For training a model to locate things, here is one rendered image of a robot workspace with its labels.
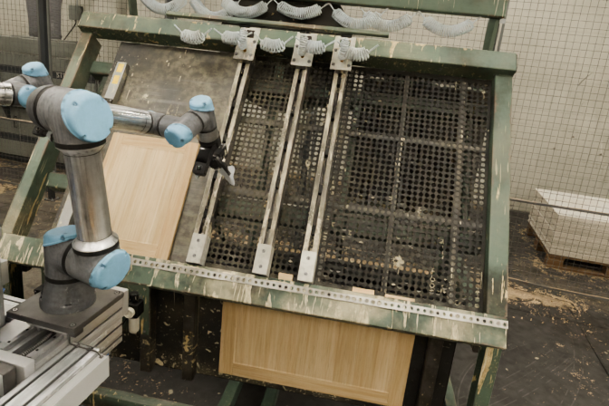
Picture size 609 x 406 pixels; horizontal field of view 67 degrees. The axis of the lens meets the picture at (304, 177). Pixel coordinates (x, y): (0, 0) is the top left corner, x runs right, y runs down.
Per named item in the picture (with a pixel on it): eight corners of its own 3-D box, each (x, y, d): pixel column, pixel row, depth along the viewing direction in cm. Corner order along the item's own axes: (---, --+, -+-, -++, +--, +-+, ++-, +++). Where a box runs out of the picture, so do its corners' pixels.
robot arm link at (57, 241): (72, 257, 142) (71, 217, 139) (101, 270, 136) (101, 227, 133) (33, 272, 132) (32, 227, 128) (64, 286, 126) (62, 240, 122)
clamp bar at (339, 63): (294, 281, 194) (287, 272, 172) (335, 48, 234) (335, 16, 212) (317, 285, 193) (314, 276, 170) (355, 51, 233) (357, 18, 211)
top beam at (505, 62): (85, 37, 249) (76, 25, 239) (91, 23, 252) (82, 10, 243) (509, 82, 221) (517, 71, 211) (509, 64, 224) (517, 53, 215)
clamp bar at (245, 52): (186, 263, 200) (167, 252, 178) (245, 39, 240) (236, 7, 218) (208, 267, 199) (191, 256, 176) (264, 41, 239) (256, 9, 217)
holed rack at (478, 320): (110, 260, 198) (109, 260, 197) (111, 254, 199) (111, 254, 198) (507, 329, 177) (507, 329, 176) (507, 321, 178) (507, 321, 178)
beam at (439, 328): (4, 262, 213) (-13, 257, 202) (14, 236, 217) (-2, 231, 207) (498, 350, 185) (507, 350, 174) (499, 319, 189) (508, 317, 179)
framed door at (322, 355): (219, 370, 230) (218, 372, 228) (226, 270, 216) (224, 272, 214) (401, 405, 219) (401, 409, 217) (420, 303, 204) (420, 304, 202)
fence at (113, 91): (56, 242, 208) (51, 240, 204) (120, 65, 240) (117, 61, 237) (66, 244, 207) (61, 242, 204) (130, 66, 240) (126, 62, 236)
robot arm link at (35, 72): (14, 67, 165) (36, 57, 169) (27, 93, 172) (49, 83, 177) (24, 73, 161) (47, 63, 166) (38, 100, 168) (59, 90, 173)
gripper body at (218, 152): (228, 157, 170) (224, 130, 162) (219, 171, 164) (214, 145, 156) (209, 153, 172) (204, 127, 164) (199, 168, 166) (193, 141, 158)
